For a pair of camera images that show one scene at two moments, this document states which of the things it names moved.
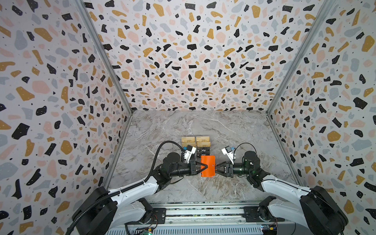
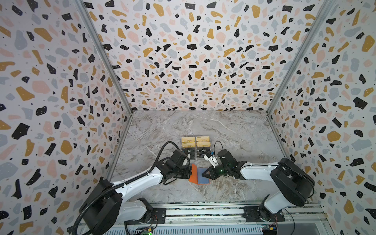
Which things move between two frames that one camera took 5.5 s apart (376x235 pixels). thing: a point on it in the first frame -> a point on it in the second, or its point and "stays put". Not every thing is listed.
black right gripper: [227, 169] stays put
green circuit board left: [147, 232] stays put
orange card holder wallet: [210, 161] -> [197, 176]
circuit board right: [270, 229] stays put
